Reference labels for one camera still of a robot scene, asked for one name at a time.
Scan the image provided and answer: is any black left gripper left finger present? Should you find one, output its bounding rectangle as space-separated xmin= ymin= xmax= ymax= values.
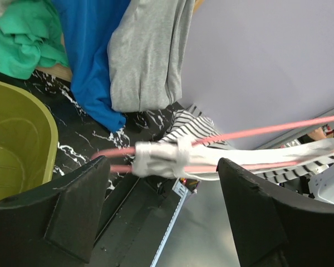
xmin=0 ymin=156 xmax=110 ymax=266

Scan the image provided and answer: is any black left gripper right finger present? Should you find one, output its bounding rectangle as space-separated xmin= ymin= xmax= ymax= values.
xmin=217 ymin=158 xmax=334 ymax=266

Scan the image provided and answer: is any pink wire hanger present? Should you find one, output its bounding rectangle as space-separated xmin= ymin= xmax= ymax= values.
xmin=93 ymin=115 xmax=334 ymax=179

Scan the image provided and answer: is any black white striped tank top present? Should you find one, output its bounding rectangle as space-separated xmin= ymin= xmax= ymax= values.
xmin=132 ymin=110 xmax=334 ymax=184

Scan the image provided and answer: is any green tank top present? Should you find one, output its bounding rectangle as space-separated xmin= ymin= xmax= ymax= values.
xmin=0 ymin=1 xmax=69 ymax=80

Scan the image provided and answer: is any grey tank top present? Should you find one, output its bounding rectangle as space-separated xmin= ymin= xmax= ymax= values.
xmin=107 ymin=0 xmax=195 ymax=112

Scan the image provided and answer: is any blue tank top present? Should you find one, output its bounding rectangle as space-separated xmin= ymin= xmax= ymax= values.
xmin=52 ymin=0 xmax=130 ymax=132

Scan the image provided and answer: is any olive green plastic basket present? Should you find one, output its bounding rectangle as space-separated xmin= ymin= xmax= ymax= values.
xmin=0 ymin=82 xmax=58 ymax=201

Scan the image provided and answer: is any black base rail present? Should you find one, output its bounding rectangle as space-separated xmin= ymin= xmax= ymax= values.
xmin=88 ymin=176 xmax=179 ymax=267

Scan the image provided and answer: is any white cable duct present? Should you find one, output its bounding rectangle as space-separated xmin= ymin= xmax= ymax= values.
xmin=150 ymin=178 xmax=199 ymax=267

